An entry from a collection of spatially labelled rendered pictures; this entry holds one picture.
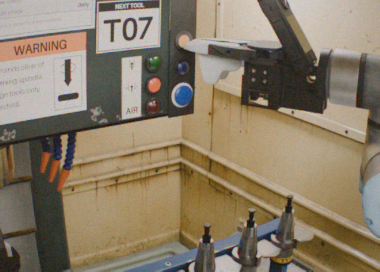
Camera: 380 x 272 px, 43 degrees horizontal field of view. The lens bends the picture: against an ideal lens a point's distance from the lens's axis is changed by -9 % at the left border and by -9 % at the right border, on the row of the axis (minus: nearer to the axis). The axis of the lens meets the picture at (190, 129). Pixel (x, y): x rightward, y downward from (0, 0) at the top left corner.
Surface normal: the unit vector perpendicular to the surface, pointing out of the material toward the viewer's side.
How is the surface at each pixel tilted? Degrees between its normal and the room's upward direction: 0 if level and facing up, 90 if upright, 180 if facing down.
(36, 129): 90
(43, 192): 90
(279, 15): 92
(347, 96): 119
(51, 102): 90
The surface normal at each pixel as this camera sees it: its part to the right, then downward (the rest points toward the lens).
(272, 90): -0.42, 0.27
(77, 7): 0.58, 0.27
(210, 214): -0.82, 0.16
